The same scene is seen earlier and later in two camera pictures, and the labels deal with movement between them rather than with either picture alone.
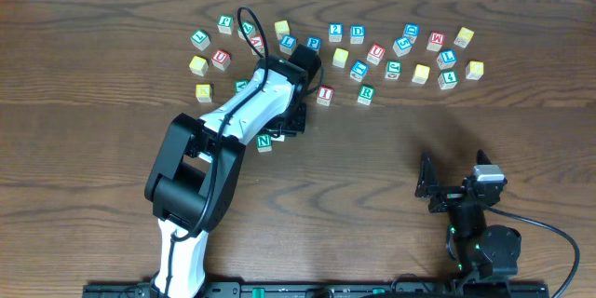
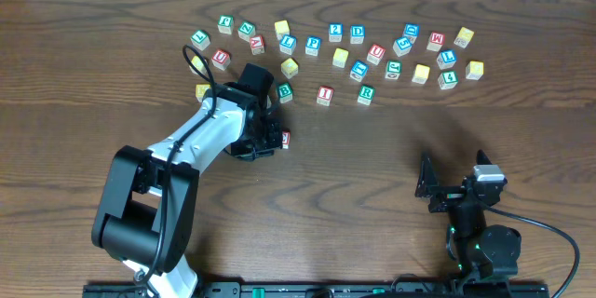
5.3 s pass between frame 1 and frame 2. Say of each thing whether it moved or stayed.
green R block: stayed
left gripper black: moved
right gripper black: stayed
